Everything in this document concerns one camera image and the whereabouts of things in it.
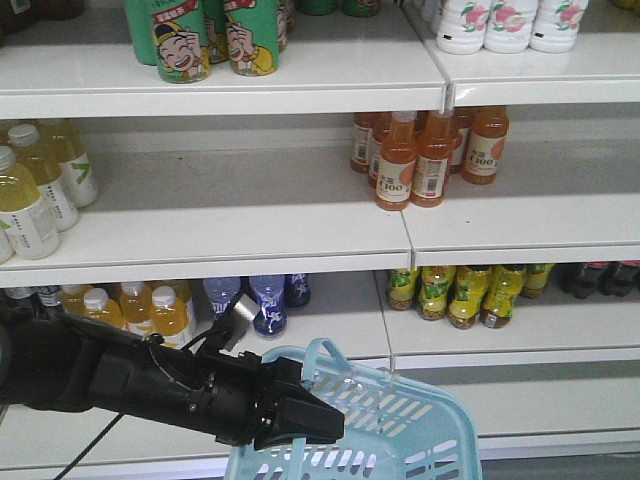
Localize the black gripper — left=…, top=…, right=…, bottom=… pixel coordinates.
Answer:
left=184, top=353, right=345, bottom=450

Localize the light blue plastic basket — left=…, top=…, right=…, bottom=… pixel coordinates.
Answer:
left=224, top=338, right=483, bottom=479

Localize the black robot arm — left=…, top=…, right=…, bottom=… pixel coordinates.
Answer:
left=1, top=308, right=344, bottom=449

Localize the blue sports drink bottle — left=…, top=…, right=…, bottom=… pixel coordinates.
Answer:
left=284, top=273, right=311, bottom=308
left=202, top=276, right=242, bottom=322
left=249, top=274, right=287, bottom=339

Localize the blue sports drink bottle rear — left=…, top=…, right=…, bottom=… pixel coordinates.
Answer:
left=284, top=273, right=311, bottom=308

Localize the yellow lemon tea bottle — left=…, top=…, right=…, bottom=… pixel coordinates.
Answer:
left=480, top=264, right=526, bottom=329
left=448, top=265, right=492, bottom=330
left=416, top=265, right=457, bottom=321

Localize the orange drink bottle white label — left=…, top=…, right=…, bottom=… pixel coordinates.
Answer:
left=83, top=288, right=126, bottom=330

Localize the white store shelving unit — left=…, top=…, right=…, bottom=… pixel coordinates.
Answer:
left=1, top=1, right=639, bottom=479

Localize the orange juice bottle barcode side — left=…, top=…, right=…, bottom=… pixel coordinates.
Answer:
left=410, top=110, right=453, bottom=207

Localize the dark cola bottle red label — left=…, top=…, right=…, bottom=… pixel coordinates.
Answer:
left=559, top=261, right=609, bottom=299

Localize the pale yellow drink bottle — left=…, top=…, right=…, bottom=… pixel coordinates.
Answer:
left=1, top=146, right=60, bottom=260
left=8, top=123, right=79, bottom=232

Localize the orange C100 bottle right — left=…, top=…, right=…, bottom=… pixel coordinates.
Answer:
left=462, top=105, right=510, bottom=185

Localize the green cartoon tea can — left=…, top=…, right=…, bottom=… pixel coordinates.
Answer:
left=148, top=0, right=210, bottom=84
left=224, top=0, right=279, bottom=77

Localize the white peach drink bottle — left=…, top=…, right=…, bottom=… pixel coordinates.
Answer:
left=436, top=0, right=491, bottom=55
left=484, top=0, right=539, bottom=54
left=529, top=0, right=588, bottom=53

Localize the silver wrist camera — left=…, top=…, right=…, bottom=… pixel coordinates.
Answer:
left=212, top=293, right=260, bottom=352

